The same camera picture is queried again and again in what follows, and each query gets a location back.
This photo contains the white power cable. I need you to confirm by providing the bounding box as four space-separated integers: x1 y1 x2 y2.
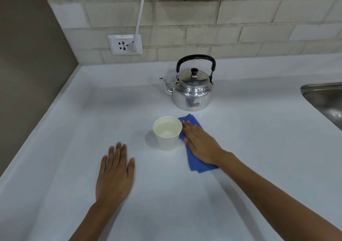
130 0 148 53

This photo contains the blue cleaning cloth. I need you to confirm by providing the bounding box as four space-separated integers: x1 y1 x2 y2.
178 113 220 174

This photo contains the silver metal kettle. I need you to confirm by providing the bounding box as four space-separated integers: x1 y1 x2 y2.
159 54 216 112

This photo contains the person's right forearm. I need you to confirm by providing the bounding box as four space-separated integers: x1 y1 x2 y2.
218 151 342 241

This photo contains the person's left forearm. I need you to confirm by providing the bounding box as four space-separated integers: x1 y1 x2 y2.
68 199 129 241

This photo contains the person's left hand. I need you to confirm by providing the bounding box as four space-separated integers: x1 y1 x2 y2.
95 142 135 205

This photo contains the silver kettle lid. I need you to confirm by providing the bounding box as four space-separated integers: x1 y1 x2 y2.
181 67 209 86

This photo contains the stainless steel sink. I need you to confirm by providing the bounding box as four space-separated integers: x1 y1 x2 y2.
300 82 342 131

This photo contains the person's right hand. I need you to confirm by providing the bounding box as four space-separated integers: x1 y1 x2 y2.
182 120 228 167

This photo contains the white wall power outlet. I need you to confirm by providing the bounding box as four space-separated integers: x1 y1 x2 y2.
107 34 144 56

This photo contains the white paper cup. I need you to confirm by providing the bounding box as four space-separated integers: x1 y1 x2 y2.
152 116 183 151

